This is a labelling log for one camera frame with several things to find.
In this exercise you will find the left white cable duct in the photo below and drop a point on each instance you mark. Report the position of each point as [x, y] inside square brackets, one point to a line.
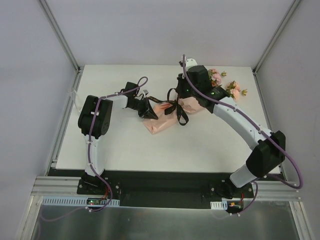
[73, 201]

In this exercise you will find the white cable duct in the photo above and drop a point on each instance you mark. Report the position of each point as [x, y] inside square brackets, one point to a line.
[73, 201]
[219, 205]

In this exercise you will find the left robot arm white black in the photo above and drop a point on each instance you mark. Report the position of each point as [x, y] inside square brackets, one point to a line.
[94, 122]

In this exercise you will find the right aluminium corner post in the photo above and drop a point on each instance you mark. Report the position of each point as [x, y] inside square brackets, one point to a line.
[278, 32]

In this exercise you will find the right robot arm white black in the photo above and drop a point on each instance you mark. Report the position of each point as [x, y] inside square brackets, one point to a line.
[265, 145]

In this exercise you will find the artificial flower bouquet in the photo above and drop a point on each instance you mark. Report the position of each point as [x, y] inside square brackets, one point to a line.
[232, 87]

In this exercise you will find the clear glass vase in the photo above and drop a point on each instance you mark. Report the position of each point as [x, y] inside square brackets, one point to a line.
[78, 103]

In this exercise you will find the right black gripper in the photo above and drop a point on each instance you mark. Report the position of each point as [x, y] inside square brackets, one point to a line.
[180, 88]

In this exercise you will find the pink wrapping paper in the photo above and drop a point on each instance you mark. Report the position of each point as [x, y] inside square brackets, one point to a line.
[190, 106]

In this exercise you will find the aluminium front rail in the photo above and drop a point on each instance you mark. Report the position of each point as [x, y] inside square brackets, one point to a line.
[67, 187]

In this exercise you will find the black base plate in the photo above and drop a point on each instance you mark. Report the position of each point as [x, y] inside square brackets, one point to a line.
[150, 189]

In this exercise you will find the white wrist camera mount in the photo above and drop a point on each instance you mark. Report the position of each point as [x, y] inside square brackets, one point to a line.
[189, 63]

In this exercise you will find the left aluminium corner post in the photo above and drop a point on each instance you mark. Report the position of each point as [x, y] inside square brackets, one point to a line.
[59, 34]

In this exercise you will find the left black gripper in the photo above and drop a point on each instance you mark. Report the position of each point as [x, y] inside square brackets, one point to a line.
[144, 108]

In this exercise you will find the aluminium corner post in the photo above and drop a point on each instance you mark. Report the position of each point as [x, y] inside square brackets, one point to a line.
[278, 32]
[59, 34]

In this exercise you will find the right white cable duct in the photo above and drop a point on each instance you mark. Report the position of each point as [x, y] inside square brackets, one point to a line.
[219, 205]

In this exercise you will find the black ribbon gold lettering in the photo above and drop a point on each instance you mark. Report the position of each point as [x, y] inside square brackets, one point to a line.
[171, 106]

